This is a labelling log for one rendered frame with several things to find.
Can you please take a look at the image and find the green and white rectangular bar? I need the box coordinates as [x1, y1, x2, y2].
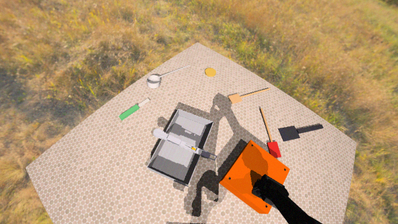
[119, 99, 149, 120]

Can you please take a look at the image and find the red spatula with wooden handle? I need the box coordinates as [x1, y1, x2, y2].
[260, 108, 281, 158]

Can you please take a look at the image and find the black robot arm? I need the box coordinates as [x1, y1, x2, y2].
[252, 174, 322, 224]

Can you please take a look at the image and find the yellow flat round disc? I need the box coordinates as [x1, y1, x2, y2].
[205, 68, 216, 77]

